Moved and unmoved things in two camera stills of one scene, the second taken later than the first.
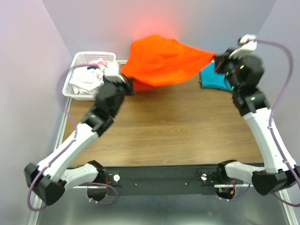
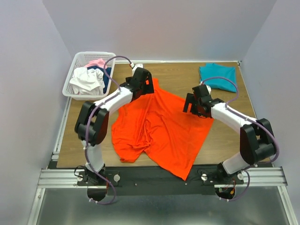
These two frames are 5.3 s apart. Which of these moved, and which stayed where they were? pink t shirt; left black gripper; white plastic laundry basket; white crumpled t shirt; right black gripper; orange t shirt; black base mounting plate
Moved: right black gripper; left black gripper; orange t shirt
Stayed: black base mounting plate; pink t shirt; white plastic laundry basket; white crumpled t shirt
